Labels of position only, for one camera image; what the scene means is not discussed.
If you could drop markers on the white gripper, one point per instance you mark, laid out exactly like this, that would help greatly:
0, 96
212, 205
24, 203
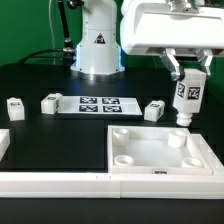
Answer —
148, 26

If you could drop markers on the white square table top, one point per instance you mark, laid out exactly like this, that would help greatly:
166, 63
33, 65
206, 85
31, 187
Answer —
154, 150

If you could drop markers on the white front fence bar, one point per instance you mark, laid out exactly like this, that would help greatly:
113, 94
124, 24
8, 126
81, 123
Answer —
92, 185

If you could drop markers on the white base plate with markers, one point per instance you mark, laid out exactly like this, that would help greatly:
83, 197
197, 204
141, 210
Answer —
99, 105

